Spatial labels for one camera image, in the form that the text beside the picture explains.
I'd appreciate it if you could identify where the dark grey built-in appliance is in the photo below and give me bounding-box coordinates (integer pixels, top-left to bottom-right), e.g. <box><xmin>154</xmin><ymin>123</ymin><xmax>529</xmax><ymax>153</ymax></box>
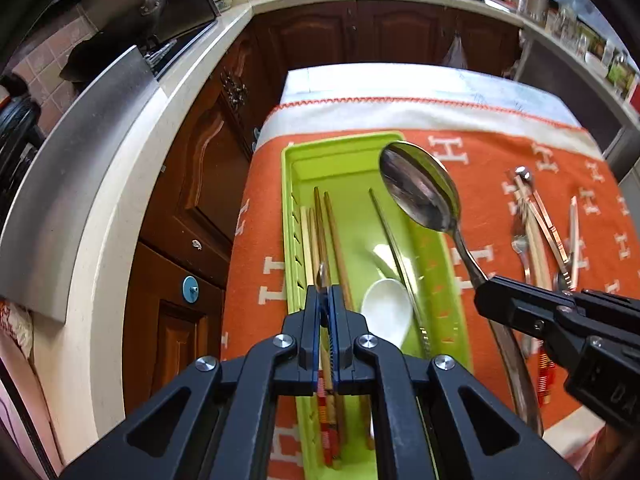
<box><xmin>515</xmin><ymin>35</ymin><xmax>640</xmax><ymax>161</ymax></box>

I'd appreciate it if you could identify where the white ceramic spoon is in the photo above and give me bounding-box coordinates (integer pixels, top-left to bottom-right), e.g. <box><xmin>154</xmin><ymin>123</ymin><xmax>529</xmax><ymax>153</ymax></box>
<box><xmin>360</xmin><ymin>244</ymin><xmax>416</xmax><ymax>350</ymax></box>

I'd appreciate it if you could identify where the gas stove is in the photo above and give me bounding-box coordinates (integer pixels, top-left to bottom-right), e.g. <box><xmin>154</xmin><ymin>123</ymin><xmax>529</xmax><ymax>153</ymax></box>
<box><xmin>142</xmin><ymin>20</ymin><xmax>221</xmax><ymax>78</ymax></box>

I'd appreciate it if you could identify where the light blue tablecloth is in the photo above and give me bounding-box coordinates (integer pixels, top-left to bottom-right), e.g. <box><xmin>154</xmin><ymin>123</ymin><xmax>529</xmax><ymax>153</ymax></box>
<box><xmin>281</xmin><ymin>62</ymin><xmax>583</xmax><ymax>128</ymax></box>

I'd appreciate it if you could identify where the black pressure cooker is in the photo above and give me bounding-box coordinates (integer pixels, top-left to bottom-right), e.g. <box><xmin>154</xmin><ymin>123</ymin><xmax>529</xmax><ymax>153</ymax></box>
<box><xmin>0</xmin><ymin>75</ymin><xmax>46</xmax><ymax>201</ymax></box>

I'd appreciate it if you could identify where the red-striped pale chopstick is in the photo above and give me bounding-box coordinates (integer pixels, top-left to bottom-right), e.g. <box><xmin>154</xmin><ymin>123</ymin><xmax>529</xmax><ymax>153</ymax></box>
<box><xmin>515</xmin><ymin>176</ymin><xmax>553</xmax><ymax>406</ymax></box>
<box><xmin>316</xmin><ymin>261</ymin><xmax>342</xmax><ymax>467</ymax></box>
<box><xmin>571</xmin><ymin>197</ymin><xmax>584</xmax><ymax>283</ymax></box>
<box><xmin>520</xmin><ymin>176</ymin><xmax>560</xmax><ymax>406</ymax></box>

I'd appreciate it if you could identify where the hanging plastic bag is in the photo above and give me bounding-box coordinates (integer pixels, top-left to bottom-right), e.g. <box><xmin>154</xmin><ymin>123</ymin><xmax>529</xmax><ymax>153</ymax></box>
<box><xmin>442</xmin><ymin>35</ymin><xmax>469</xmax><ymax>69</ymax></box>

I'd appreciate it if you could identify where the person's right forearm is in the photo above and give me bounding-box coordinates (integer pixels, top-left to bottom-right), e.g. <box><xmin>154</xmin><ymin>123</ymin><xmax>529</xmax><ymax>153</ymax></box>
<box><xmin>592</xmin><ymin>422</ymin><xmax>640</xmax><ymax>468</ymax></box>

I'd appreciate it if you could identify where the stainless steel splash guard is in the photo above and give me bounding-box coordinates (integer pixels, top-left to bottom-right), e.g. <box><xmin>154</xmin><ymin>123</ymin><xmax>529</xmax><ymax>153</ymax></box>
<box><xmin>0</xmin><ymin>45</ymin><xmax>163</xmax><ymax>321</ymax></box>

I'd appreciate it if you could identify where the grey refrigerator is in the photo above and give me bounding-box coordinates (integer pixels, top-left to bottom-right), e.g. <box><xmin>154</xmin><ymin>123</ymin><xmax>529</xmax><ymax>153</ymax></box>
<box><xmin>604</xmin><ymin>125</ymin><xmax>640</xmax><ymax>188</ymax></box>

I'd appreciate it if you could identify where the green label bottle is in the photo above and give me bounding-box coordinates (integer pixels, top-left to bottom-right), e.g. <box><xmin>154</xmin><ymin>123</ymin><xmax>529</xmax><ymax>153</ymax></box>
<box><xmin>607</xmin><ymin>52</ymin><xmax>632</xmax><ymax>86</ymax></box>

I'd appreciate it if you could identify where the black wok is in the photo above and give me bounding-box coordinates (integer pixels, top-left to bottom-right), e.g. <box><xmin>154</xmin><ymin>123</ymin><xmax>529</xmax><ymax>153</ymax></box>
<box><xmin>59</xmin><ymin>42</ymin><xmax>146</xmax><ymax>83</ymax></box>

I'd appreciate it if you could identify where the orange patterned blanket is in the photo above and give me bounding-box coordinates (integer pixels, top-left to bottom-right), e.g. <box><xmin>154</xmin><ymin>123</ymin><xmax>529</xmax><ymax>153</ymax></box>
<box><xmin>220</xmin><ymin>100</ymin><xmax>626</xmax><ymax>480</ymax></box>

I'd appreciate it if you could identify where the metal fork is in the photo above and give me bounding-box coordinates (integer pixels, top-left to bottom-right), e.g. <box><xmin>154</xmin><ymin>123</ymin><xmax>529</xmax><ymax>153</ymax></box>
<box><xmin>511</xmin><ymin>232</ymin><xmax>536</xmax><ymax>291</ymax></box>

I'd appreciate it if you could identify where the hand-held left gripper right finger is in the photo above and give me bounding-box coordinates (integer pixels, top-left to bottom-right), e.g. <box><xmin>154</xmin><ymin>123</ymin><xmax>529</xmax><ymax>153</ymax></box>
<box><xmin>327</xmin><ymin>284</ymin><xmax>581</xmax><ymax>480</ymax></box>

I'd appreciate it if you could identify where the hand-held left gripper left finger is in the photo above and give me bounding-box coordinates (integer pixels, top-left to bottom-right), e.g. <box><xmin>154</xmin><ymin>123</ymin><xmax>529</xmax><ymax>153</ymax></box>
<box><xmin>60</xmin><ymin>285</ymin><xmax>326</xmax><ymax>480</ymax></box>

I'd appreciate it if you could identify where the pale wooden chopstick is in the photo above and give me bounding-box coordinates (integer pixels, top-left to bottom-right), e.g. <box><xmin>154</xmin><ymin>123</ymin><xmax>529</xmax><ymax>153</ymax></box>
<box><xmin>299</xmin><ymin>206</ymin><xmax>309</xmax><ymax>286</ymax></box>

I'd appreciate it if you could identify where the clear glass jar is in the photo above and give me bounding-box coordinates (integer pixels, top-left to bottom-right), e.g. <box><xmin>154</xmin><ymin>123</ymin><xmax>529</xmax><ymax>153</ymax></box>
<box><xmin>547</xmin><ymin>7</ymin><xmax>591</xmax><ymax>56</ymax></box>

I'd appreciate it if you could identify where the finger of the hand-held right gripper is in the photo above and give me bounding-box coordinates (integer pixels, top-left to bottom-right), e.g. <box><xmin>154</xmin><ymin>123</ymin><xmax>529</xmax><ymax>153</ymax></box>
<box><xmin>473</xmin><ymin>275</ymin><xmax>577</xmax><ymax>357</ymax></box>

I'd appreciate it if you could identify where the large metal spoon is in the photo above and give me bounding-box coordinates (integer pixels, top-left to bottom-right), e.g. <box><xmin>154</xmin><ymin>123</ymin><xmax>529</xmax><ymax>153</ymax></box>
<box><xmin>378</xmin><ymin>141</ymin><xmax>546</xmax><ymax>437</ymax></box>

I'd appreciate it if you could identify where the pink appliance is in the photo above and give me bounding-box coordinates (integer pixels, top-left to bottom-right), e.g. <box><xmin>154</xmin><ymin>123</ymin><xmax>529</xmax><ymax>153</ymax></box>
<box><xmin>0</xmin><ymin>300</ymin><xmax>66</xmax><ymax>466</ymax></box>

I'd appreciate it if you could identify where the green plastic utensil tray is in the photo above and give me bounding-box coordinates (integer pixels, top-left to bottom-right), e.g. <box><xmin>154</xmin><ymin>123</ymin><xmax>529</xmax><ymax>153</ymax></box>
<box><xmin>280</xmin><ymin>131</ymin><xmax>473</xmax><ymax>480</ymax></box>

